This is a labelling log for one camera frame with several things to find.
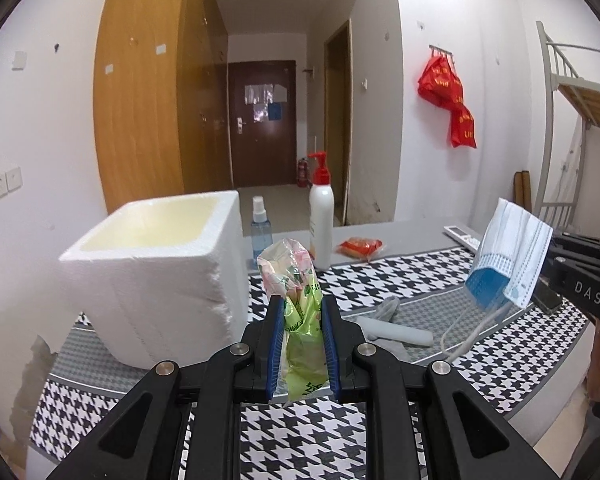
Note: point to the white lotion pump bottle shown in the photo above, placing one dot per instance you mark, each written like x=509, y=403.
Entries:
x=321, y=225

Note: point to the metal wall hook rack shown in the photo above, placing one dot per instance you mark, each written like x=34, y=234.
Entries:
x=441, y=51

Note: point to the metal bunk bed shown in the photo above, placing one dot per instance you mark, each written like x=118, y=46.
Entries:
x=587, y=97

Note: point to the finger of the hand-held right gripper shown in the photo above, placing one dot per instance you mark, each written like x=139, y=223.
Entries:
x=585, y=242
x=585, y=259

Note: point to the dark brown door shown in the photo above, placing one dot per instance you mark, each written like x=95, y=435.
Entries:
x=262, y=155

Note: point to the red snack packet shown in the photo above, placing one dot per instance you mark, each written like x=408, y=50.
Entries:
x=360, y=247

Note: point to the black phone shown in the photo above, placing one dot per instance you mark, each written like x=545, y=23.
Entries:
x=547, y=297

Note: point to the houndstooth tablecloth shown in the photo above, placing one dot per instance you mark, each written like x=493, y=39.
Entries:
x=300, y=440

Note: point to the white remote control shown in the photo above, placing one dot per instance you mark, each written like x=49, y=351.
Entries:
x=462, y=235

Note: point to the wooden planks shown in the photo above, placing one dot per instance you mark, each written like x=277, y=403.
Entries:
x=523, y=190

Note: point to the wooden wardrobe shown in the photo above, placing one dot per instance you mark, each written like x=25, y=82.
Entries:
x=145, y=85

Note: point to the white foam box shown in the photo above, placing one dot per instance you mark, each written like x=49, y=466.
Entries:
x=165, y=300

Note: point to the paper notices on door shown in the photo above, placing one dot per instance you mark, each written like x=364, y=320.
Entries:
x=262, y=100

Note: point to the blue face mask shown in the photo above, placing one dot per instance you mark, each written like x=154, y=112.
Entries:
x=510, y=245

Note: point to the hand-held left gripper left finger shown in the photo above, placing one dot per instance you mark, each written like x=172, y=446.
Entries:
x=275, y=345

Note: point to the white wall plate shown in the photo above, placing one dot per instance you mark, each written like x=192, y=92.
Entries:
x=18, y=60

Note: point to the blue spray bottle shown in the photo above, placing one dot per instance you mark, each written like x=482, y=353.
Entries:
x=261, y=232

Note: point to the wooden side door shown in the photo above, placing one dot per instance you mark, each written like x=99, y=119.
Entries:
x=337, y=125

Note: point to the red plastic bags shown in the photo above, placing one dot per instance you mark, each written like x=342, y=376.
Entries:
x=445, y=90

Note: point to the red fire extinguisher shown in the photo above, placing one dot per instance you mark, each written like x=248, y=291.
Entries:
x=303, y=172

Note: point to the white wall socket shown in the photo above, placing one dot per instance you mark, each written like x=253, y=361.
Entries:
x=7, y=183

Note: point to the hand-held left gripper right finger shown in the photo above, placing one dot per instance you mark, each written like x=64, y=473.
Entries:
x=331, y=345

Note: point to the green plastic packet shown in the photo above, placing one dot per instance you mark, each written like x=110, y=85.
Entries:
x=300, y=335

